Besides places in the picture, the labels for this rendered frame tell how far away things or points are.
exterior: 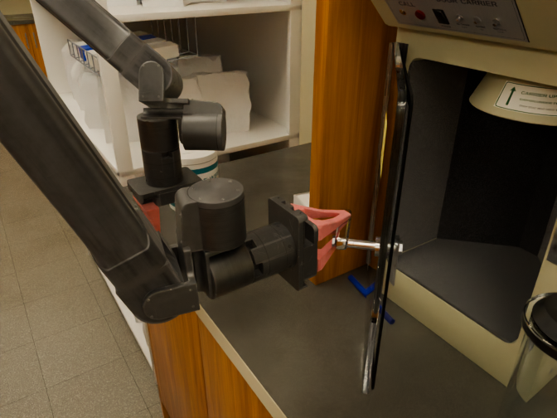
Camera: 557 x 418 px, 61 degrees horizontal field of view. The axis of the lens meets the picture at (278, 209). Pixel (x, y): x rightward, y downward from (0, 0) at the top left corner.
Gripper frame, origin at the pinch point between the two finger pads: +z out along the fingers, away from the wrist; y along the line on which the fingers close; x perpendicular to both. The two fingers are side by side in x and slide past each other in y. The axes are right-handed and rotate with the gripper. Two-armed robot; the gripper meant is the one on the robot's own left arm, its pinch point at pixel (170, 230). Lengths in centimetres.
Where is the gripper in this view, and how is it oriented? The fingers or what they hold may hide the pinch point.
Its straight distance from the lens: 79.9
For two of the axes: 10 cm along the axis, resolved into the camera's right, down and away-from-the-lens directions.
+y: 8.4, -2.5, 4.8
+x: -5.5, -4.0, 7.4
